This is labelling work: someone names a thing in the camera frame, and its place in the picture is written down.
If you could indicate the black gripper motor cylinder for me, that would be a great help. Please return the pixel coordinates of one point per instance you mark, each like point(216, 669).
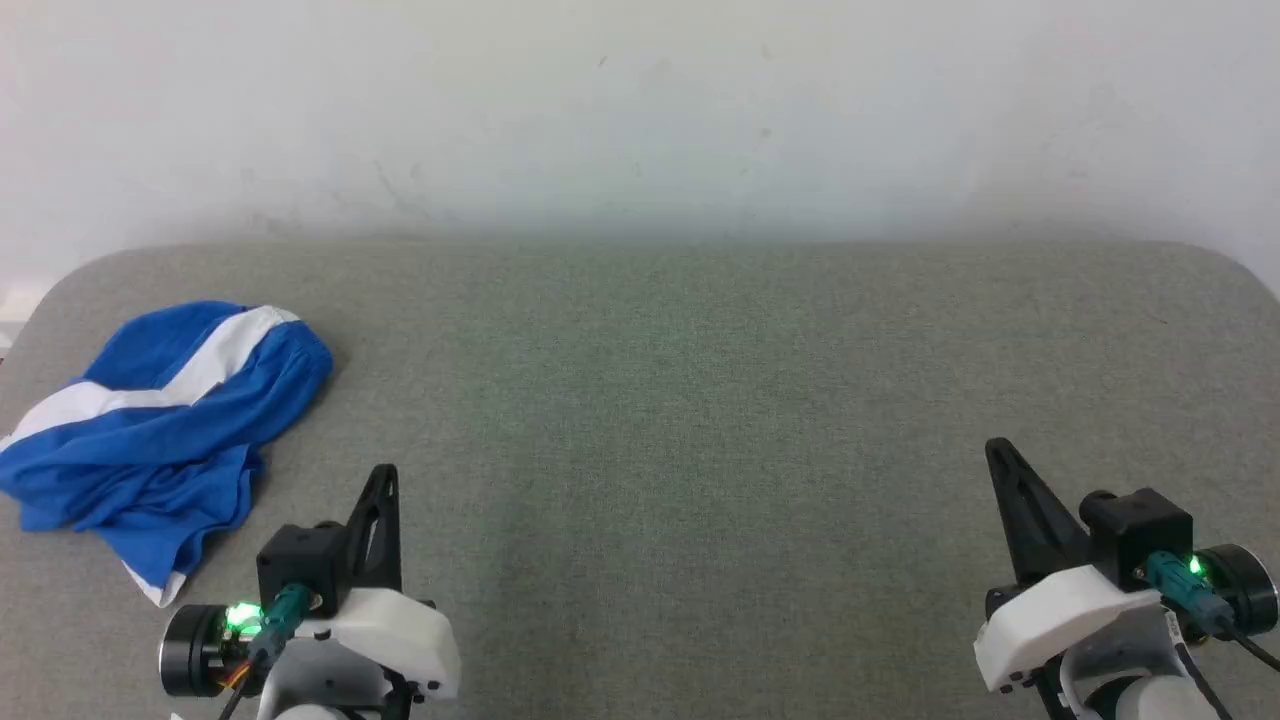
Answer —
point(1245, 590)
point(190, 650)

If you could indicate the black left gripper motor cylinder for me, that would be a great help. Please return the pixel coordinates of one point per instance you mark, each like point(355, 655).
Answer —
point(190, 650)

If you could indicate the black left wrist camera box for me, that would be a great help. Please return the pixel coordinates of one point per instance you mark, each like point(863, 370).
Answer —
point(300, 560)

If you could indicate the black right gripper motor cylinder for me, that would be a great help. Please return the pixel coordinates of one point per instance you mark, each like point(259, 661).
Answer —
point(1245, 590)

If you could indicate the grey fabric sofa cushion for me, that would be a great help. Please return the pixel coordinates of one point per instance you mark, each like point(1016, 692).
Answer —
point(700, 450)

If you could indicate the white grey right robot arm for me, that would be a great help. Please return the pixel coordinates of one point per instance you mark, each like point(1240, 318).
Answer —
point(1150, 695)

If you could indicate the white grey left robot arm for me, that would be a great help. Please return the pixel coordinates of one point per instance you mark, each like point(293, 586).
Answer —
point(320, 680)

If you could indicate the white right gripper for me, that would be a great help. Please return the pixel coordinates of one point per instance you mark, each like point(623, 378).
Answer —
point(1060, 615)

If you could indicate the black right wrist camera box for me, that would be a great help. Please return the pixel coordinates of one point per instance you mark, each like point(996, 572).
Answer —
point(1140, 530)

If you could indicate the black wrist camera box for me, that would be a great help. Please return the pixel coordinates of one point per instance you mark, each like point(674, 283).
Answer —
point(1140, 530)
point(300, 560)

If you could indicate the blue white sports shorts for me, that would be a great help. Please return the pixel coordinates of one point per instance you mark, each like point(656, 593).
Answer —
point(150, 440)

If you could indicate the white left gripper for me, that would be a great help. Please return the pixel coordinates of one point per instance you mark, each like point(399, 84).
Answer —
point(400, 640)

